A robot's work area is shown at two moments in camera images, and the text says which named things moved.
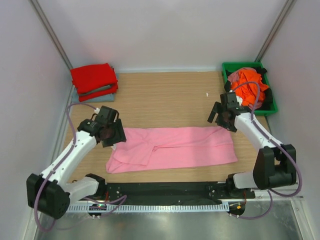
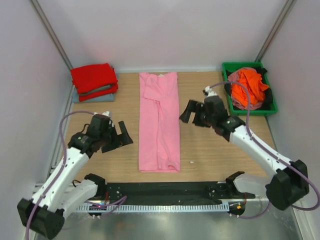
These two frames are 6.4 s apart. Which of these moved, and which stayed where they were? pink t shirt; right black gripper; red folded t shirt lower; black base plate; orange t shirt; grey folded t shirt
Moved: pink t shirt; right black gripper
Stayed: orange t shirt; red folded t shirt lower; grey folded t shirt; black base plate
